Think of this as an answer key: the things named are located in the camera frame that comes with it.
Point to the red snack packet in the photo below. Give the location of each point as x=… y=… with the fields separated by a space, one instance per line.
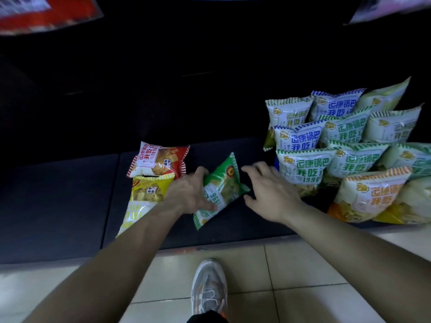
x=155 y=161

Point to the person's black trousers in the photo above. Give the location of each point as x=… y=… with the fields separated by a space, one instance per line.
x=207 y=317

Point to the person's right grey shoe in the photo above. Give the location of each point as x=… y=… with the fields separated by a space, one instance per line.
x=208 y=285

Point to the pink white marshmallow bag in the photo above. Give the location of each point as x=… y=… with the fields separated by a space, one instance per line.
x=390 y=6

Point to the person's right forearm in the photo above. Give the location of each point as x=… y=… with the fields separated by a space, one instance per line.
x=363 y=265

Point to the brown orange snack bag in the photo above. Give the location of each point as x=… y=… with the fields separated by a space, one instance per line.
x=50 y=13

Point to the person's left forearm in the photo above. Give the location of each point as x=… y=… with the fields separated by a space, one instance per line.
x=107 y=265

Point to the person's left hand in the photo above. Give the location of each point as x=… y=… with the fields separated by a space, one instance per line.
x=187 y=195

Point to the black shelf display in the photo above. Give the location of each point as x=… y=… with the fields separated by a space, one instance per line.
x=50 y=198

